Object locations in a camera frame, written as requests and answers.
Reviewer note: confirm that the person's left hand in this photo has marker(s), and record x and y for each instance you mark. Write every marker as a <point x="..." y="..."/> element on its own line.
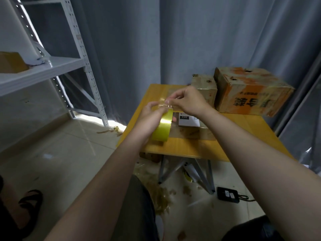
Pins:
<point x="146" y="123"/>

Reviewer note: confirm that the person's right hand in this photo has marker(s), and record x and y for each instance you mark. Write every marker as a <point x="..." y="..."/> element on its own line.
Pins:
<point x="193" y="102"/>

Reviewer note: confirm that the yellow tape roll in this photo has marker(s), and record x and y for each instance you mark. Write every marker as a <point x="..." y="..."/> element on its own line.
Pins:
<point x="164" y="127"/>

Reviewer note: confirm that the medium brown cardboard box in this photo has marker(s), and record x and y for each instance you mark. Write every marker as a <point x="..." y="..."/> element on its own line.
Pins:
<point x="205" y="85"/>

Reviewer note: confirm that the long white-labelled cardboard box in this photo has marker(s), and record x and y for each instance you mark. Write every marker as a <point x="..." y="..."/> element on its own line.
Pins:
<point x="188" y="129"/>

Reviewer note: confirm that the plain brown cardboard box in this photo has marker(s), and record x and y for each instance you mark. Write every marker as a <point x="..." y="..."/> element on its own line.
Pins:
<point x="149" y="157"/>

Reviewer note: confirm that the large orange print cardboard box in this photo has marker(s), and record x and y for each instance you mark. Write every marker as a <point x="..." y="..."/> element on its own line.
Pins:
<point x="253" y="90"/>

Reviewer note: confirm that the person's right forearm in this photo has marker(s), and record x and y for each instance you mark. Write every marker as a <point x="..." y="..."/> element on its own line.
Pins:
<point x="261" y="173"/>

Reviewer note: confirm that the person's left forearm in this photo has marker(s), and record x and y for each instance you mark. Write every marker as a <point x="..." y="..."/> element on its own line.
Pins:
<point x="100" y="193"/>

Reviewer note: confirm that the tape scraps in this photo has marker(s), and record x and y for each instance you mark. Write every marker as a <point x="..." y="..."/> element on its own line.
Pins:
<point x="158" y="190"/>

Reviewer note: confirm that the person's right leg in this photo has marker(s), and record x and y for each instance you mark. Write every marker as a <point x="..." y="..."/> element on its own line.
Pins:
<point x="251" y="231"/>

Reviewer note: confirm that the yellow wooden table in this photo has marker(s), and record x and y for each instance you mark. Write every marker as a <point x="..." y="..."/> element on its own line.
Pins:
<point x="235" y="138"/>

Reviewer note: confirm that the grey curtain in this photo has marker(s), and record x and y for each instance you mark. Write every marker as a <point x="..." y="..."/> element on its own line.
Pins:
<point x="150" y="37"/>

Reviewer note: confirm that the black power adapter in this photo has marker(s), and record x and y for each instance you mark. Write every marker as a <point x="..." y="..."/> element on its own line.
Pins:
<point x="228" y="194"/>

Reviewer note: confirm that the black sandal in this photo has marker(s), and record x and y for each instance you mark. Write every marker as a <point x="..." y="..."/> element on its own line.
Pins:
<point x="31" y="203"/>

